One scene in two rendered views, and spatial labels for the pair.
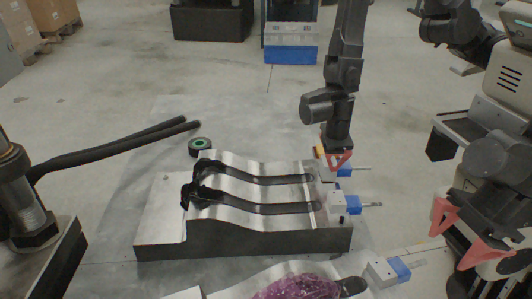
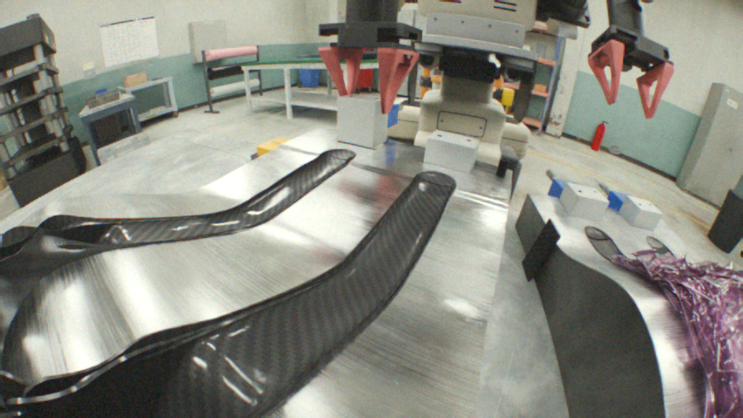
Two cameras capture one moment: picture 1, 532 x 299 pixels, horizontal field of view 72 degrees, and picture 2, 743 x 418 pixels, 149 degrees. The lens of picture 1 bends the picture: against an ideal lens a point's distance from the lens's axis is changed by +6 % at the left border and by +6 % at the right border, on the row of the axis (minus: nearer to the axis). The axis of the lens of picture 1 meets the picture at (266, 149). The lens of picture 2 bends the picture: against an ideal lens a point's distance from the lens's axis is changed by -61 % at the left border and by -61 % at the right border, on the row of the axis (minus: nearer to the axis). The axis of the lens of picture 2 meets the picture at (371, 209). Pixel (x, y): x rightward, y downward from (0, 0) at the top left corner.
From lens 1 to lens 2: 0.75 m
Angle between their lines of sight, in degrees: 49
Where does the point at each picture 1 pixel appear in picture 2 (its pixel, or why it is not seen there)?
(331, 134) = (381, 12)
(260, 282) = (684, 392)
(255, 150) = not seen: hidden behind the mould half
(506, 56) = not seen: outside the picture
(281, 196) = (351, 209)
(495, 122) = (461, 31)
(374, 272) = (593, 202)
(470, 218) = (650, 46)
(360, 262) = (558, 214)
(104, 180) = not seen: hidden behind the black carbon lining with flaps
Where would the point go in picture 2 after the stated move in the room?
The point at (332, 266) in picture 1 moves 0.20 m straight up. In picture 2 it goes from (571, 247) to (649, 31)
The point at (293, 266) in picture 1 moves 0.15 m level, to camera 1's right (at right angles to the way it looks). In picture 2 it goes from (641, 290) to (604, 196)
